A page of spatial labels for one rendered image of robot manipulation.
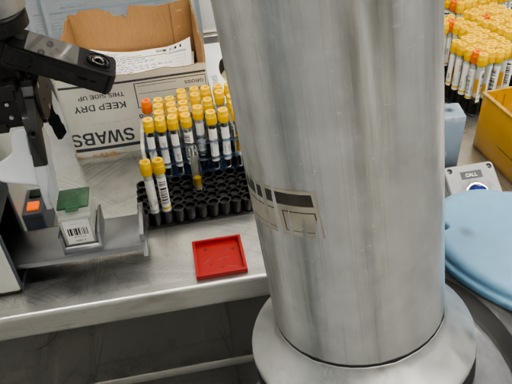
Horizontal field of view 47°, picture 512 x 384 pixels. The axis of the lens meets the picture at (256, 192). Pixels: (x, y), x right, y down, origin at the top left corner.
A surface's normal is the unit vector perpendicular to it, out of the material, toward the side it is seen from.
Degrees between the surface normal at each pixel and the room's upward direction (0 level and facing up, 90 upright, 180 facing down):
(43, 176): 78
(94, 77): 93
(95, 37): 89
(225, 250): 0
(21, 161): 58
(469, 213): 9
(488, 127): 90
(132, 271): 0
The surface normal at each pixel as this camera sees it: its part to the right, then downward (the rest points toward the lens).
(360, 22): 0.20, 0.48
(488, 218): 0.08, -0.80
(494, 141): -0.97, 0.20
